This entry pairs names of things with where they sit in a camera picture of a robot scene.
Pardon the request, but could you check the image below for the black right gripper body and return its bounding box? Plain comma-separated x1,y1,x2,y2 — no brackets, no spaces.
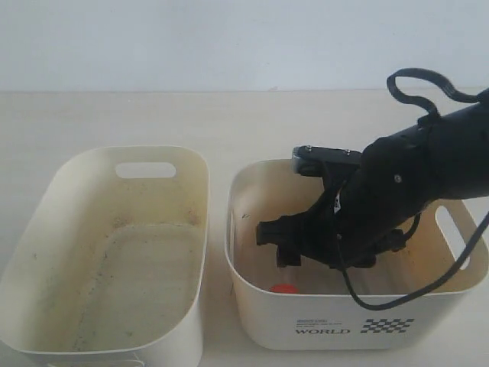
283,168,420,269

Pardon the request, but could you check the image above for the clear tube orange cap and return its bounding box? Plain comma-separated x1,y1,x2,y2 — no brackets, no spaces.
270,267,300,294

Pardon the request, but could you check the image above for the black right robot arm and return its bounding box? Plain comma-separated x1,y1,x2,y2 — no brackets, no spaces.
256,93,488,269

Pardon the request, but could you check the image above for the cream plastic bin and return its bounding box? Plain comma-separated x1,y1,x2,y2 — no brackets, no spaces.
1,146,209,366
225,160,488,350

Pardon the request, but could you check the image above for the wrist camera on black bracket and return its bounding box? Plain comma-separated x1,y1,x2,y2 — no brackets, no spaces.
292,145,362,180

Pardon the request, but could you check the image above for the flat black ribbon cable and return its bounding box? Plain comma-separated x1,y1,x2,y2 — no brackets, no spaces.
386,67,478,115

